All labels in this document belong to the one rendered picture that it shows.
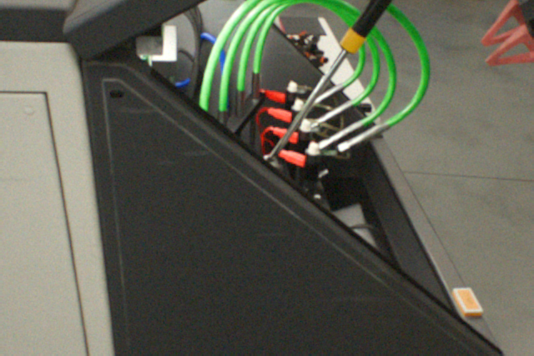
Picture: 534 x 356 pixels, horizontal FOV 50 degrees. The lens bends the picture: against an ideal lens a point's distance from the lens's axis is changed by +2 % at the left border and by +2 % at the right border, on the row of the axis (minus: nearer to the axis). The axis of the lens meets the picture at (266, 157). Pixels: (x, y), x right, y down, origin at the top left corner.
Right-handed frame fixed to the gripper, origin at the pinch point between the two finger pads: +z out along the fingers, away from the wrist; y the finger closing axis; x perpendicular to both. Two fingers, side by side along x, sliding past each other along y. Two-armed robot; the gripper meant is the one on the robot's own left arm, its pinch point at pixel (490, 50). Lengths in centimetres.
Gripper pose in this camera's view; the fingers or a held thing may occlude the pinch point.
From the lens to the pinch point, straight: 98.3
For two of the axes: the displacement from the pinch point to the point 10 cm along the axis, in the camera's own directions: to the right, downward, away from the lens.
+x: 6.9, 5.3, 5.0
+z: -7.2, 4.1, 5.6
